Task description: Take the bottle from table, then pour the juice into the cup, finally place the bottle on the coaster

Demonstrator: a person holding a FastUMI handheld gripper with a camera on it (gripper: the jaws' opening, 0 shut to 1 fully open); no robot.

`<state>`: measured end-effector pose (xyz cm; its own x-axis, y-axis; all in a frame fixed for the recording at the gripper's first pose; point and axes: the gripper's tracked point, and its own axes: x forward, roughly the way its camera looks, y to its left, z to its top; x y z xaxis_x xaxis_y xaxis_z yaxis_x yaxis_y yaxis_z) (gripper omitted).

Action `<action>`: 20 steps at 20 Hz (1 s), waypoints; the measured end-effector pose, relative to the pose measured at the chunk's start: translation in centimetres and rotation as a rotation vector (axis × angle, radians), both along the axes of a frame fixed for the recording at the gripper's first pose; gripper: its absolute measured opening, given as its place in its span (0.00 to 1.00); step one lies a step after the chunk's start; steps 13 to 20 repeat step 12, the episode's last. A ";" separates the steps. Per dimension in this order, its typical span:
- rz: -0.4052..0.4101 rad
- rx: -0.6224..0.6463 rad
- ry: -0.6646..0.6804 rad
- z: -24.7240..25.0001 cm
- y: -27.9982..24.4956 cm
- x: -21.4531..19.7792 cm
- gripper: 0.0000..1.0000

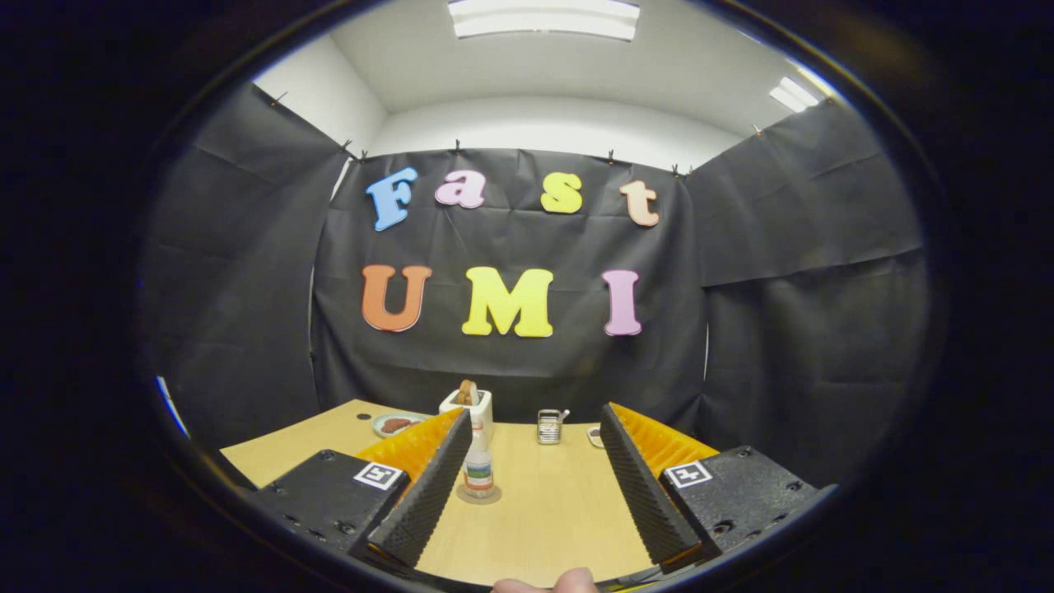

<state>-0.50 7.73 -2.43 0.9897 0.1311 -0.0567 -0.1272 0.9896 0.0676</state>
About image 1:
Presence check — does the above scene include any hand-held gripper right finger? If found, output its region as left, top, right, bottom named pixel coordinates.
left=599, top=402, right=841, bottom=573

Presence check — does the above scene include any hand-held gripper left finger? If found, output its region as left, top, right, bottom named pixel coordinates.
left=251, top=406, right=473, bottom=569

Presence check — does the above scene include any clear plastic juice bottle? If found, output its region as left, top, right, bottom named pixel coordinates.
left=461, top=424, right=497, bottom=500

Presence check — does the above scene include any pale green plate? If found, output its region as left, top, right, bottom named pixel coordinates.
left=372, top=412, right=429, bottom=439

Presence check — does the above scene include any white toaster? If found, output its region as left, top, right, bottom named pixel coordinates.
left=439, top=380, right=495, bottom=441

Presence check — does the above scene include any wooden table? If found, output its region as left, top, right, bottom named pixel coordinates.
left=221, top=399, right=660, bottom=587

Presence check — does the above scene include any small ceiling light panel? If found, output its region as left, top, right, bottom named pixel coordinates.
left=768, top=77, right=822, bottom=114

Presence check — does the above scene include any large ceiling light panel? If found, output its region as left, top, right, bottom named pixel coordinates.
left=447, top=0, right=641, bottom=42

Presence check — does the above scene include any wire utensil holder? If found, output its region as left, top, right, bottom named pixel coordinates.
left=537, top=409, right=571, bottom=446

